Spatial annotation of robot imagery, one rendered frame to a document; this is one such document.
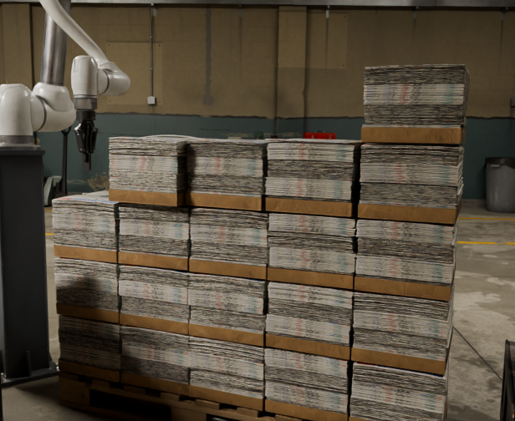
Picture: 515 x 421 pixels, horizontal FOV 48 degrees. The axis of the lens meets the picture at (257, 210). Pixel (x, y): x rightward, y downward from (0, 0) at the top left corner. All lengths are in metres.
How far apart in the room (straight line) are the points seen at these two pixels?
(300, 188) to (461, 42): 7.53
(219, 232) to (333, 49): 7.04
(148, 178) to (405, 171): 0.87
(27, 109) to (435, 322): 1.82
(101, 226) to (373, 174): 1.01
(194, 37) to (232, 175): 7.06
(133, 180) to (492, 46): 7.76
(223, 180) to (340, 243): 0.44
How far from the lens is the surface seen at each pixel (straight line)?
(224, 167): 1.95
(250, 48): 8.83
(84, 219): 2.26
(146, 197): 2.05
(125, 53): 9.08
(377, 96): 1.80
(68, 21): 2.59
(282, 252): 1.91
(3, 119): 2.65
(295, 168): 1.86
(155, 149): 2.02
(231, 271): 1.98
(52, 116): 2.75
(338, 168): 1.82
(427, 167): 1.77
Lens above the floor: 1.10
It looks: 8 degrees down
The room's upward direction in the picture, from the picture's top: 1 degrees clockwise
